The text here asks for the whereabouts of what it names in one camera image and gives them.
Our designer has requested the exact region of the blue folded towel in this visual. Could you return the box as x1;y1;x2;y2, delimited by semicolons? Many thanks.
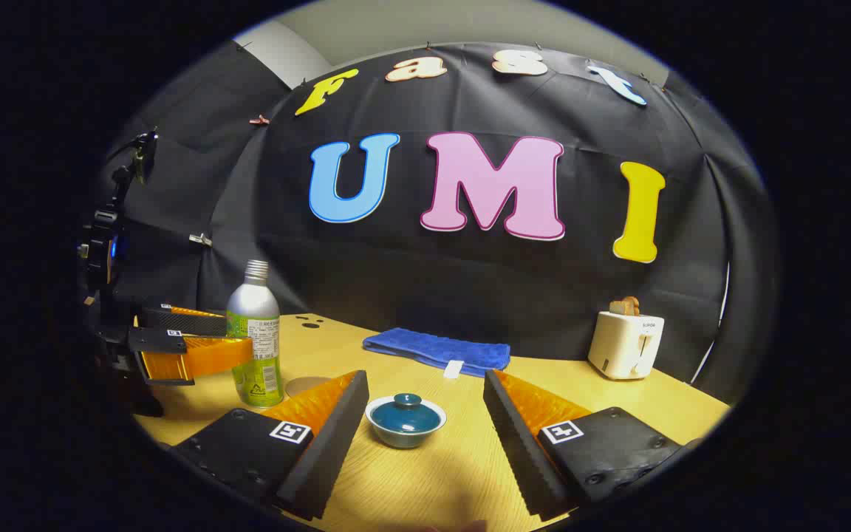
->
363;327;512;380

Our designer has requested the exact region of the blue teacup lid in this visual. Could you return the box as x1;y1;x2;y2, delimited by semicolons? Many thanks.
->
371;393;442;436

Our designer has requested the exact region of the white teacup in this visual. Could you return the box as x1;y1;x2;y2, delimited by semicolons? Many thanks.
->
365;397;447;449

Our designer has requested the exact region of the round brown coaster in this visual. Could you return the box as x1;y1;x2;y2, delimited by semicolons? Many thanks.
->
284;376;335;400

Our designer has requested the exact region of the silver green water bottle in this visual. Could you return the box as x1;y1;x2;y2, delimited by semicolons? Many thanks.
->
225;259;284;409

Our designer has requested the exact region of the black backdrop cloth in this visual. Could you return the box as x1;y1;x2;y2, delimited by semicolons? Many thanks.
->
100;41;775;406

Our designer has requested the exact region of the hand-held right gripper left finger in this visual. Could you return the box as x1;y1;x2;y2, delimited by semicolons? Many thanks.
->
171;369;370;522

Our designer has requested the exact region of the white toaster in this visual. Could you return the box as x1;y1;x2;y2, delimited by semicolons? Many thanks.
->
587;310;666;381

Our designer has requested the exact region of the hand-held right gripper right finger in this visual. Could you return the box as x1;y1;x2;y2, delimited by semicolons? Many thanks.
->
482;369;701;522

